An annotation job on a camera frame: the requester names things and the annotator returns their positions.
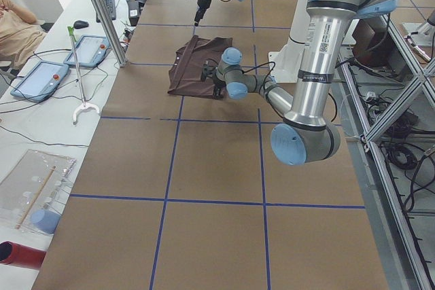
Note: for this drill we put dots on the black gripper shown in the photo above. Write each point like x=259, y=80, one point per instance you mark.
x=218, y=87
x=201, y=9

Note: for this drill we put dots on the dark brown t-shirt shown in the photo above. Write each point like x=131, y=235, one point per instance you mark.
x=185, y=74

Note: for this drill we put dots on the black keyboard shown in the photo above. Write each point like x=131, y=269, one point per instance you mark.
x=111, y=8

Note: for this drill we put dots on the far blue teach pendant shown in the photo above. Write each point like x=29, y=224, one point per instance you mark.
x=91, y=50

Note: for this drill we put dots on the blue teach pendant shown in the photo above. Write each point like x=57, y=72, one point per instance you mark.
x=91, y=50
x=41, y=81

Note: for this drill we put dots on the black computer mouse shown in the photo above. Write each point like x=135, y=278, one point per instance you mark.
x=80, y=24

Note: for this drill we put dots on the metal reacher grabber tool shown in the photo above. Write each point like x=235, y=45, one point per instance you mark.
x=85, y=105

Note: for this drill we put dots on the near blue teach pendant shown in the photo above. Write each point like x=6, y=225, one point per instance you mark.
x=41, y=81

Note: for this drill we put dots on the wooden stick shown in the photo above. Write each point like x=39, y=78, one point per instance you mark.
x=34, y=198

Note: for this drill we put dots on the seated person in beige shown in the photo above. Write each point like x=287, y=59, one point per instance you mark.
x=21, y=35

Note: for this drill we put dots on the clear plastic bag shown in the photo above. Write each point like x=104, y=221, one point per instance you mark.
x=19, y=186

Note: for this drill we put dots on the light blue cap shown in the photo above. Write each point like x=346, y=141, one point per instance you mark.
x=45, y=220

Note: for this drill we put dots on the red cylinder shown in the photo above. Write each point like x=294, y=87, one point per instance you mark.
x=14, y=254

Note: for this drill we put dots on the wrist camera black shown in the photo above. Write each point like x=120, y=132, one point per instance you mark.
x=208, y=70

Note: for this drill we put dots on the aluminium frame post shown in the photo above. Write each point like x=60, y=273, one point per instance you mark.
x=110, y=32

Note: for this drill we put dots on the aluminium frame rack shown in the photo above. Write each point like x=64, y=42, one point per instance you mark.
x=386, y=86

